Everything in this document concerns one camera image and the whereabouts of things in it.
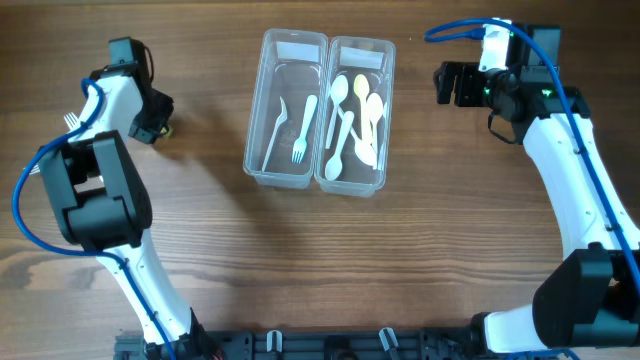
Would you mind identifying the left clear plastic container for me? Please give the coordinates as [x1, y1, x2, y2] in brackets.
[243, 28, 329, 189]

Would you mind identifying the right clear plastic container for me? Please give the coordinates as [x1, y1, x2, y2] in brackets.
[314, 36, 396, 197]

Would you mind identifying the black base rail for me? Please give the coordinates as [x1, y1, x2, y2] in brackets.
[113, 327, 501, 360]

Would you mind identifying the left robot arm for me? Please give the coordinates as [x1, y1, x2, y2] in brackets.
[37, 37, 223, 359]

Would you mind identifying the yellow plastic spoon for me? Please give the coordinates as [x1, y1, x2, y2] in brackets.
[354, 74, 372, 144]

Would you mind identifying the left blue cable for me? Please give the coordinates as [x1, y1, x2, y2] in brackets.
[11, 77, 177, 360]

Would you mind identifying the white plastic spoon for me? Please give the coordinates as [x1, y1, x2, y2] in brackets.
[325, 75, 348, 149]
[367, 93, 384, 170]
[338, 108, 377, 169]
[325, 111, 355, 181]

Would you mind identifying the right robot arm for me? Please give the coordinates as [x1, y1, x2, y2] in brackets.
[424, 18, 639, 359]

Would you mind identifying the white fork diagonal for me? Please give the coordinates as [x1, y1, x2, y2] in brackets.
[262, 97, 288, 172]

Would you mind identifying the clear plastic container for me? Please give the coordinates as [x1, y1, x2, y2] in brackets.
[314, 36, 396, 197]
[243, 28, 329, 189]

